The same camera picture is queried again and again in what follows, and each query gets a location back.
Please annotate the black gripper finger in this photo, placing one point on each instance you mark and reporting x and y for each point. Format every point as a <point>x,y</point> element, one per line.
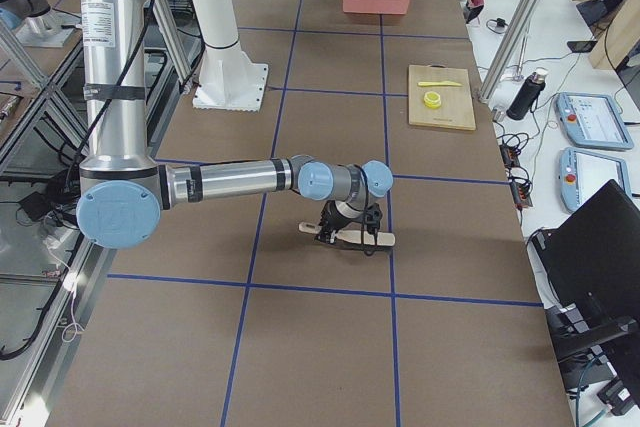
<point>326,237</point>
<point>369,243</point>

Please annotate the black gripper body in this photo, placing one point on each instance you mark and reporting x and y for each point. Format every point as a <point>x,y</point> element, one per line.
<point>332,221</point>

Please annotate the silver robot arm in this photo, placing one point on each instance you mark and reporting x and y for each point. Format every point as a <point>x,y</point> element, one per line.
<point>124,191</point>

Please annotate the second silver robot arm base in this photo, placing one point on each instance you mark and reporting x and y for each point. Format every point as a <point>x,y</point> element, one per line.
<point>35,23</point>

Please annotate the yellow toy lemon slice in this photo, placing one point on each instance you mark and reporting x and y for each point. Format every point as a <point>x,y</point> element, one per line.
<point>432,100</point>

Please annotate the bamboo cutting board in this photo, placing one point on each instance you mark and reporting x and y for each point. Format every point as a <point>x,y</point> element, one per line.
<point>456,111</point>

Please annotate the yellow toy knife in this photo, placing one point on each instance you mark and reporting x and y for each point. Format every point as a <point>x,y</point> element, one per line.
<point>445,83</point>

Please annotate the black water bottle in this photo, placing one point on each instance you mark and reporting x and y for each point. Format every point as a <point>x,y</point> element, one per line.
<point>528,93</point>

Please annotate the black laptop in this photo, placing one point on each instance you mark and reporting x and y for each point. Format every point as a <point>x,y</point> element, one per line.
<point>592,259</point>

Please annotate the lower teach pendant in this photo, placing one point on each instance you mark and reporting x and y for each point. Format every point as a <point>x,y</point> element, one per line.
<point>582,173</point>

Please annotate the teach pendant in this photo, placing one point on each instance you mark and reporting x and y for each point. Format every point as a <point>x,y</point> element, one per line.
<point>582,173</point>
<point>592,121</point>

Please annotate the upper teach pendant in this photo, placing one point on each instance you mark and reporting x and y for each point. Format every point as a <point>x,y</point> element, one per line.
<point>592,121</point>

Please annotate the black smartphone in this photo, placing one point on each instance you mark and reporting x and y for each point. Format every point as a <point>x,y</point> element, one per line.
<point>581,46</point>

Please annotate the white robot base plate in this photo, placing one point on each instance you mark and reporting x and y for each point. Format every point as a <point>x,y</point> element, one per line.
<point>228,79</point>

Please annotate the aluminium frame post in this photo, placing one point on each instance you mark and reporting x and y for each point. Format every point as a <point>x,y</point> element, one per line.
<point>520,21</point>

